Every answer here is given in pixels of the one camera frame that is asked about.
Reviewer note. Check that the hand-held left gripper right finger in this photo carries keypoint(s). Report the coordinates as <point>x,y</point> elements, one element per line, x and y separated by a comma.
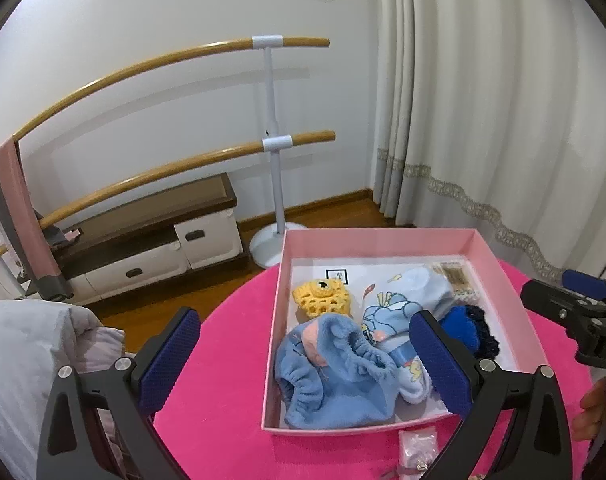
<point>440,360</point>

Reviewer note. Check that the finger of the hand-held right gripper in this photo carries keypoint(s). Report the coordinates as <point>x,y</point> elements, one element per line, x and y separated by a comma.
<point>548,300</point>
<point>585,282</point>

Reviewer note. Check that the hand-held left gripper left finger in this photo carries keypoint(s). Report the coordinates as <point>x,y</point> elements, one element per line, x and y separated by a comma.
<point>170,360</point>

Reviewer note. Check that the royal blue knitted piece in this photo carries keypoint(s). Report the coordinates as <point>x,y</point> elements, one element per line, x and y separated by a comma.
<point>460,330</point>

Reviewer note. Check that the navy knitted piece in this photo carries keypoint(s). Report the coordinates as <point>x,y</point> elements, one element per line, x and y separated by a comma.
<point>487,332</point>

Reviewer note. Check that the light blue printed baby cloth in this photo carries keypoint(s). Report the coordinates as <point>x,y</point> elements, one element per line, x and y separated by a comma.
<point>398,305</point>

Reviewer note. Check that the small clear plastic packet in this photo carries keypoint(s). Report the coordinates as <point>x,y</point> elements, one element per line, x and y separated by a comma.
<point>418,447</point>

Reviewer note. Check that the blue fleece baby hat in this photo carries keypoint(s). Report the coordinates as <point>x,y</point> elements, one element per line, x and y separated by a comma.
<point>333,370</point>

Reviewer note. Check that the yellow crochet baby shoes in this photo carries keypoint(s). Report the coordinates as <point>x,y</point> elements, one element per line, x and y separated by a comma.
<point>323,297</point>

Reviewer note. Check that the pink cardboard box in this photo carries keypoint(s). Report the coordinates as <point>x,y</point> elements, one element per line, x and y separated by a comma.
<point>383,235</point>

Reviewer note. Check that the person's right hand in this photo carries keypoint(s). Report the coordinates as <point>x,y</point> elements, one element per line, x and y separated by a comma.
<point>595,405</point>

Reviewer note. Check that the round pink table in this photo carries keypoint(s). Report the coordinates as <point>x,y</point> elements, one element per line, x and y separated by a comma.
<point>223,410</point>

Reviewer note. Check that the white bench with dark top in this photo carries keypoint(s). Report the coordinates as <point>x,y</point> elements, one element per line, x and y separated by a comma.
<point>133,225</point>

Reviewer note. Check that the white duvet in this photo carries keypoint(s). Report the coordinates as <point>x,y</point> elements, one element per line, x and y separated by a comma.
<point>23,350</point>

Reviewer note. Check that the white paper sheet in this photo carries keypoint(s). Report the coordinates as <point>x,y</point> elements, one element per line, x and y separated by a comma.
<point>313,270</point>

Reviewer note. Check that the cream curtain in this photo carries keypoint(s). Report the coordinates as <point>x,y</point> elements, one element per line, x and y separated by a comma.
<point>483,110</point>

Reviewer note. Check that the pink and grey towel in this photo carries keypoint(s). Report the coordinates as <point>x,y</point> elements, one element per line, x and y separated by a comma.
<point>18,210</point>

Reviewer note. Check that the white barre stand post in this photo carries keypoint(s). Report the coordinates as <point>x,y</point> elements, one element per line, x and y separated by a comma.
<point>10,280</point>
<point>270,160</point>

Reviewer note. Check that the short wooden barre rail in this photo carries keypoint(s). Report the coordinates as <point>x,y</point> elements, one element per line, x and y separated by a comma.
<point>183,165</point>

